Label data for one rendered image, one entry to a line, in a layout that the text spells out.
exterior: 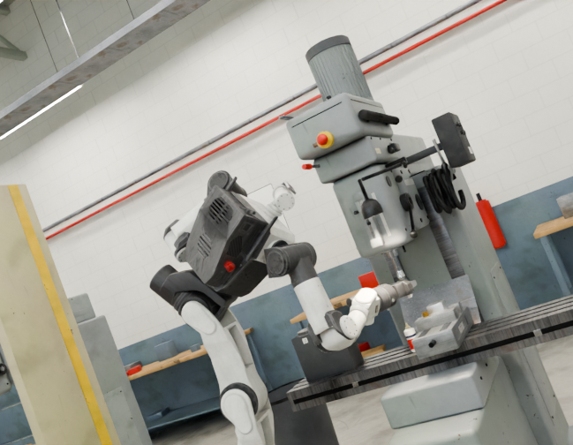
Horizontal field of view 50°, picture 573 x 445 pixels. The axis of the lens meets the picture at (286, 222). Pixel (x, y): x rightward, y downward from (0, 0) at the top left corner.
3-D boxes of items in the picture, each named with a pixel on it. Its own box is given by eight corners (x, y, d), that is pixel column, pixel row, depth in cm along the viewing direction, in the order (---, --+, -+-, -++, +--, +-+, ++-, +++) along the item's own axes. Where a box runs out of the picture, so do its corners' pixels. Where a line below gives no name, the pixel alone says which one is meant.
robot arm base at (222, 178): (208, 207, 221) (235, 191, 220) (199, 180, 228) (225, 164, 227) (228, 223, 234) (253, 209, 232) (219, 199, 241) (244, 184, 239)
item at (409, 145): (398, 177, 242) (380, 130, 243) (348, 198, 252) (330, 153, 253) (438, 171, 315) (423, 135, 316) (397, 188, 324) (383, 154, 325)
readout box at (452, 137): (472, 159, 240) (451, 109, 241) (450, 169, 243) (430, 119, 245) (479, 159, 258) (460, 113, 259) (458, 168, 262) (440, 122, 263)
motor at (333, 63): (367, 101, 249) (338, 30, 252) (325, 123, 258) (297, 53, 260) (381, 105, 268) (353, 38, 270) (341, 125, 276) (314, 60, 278)
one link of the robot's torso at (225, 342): (227, 432, 215) (169, 312, 219) (245, 415, 232) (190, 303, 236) (264, 416, 211) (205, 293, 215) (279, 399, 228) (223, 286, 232)
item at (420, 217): (423, 227, 240) (397, 166, 242) (367, 249, 250) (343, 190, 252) (433, 222, 257) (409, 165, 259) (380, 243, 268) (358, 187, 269)
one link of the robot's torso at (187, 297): (169, 313, 221) (187, 288, 219) (186, 307, 234) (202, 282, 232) (198, 336, 218) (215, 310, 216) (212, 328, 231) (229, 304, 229)
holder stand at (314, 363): (355, 368, 242) (336, 320, 243) (307, 383, 251) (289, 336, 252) (364, 359, 253) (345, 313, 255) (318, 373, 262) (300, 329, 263)
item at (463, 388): (486, 408, 202) (471, 373, 203) (390, 431, 217) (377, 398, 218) (501, 362, 247) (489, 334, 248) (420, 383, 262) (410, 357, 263)
